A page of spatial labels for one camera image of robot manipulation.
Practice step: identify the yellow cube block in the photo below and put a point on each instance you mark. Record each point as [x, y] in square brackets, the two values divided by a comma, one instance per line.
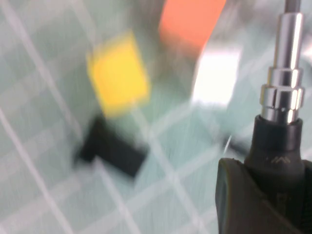
[119, 75]

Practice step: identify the black plastic bracket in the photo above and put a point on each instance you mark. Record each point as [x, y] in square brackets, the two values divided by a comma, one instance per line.
[114, 151]

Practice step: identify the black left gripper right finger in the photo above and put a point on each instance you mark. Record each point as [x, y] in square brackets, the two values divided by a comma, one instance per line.
[308, 195]

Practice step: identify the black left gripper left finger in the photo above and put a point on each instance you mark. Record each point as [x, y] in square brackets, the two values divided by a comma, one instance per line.
[239, 207]

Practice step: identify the green grid tablecloth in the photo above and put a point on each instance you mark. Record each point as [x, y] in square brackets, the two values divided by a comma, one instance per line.
[48, 182]

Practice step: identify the white cube block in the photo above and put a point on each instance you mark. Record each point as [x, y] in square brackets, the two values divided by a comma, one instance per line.
[214, 78]

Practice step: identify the orange cube block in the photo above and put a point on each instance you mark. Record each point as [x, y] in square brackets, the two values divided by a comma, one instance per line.
[190, 19]

